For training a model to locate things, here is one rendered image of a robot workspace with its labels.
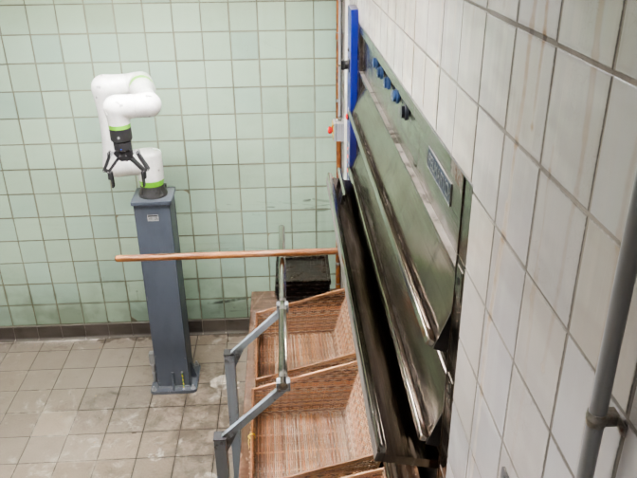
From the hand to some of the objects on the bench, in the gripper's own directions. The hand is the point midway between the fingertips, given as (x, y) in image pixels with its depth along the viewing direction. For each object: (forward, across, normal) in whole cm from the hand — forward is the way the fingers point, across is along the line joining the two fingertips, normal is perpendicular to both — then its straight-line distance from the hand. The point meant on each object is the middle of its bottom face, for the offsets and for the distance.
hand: (128, 184), depth 304 cm
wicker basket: (+87, -76, +22) cm, 118 cm away
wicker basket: (+86, -77, +82) cm, 142 cm away
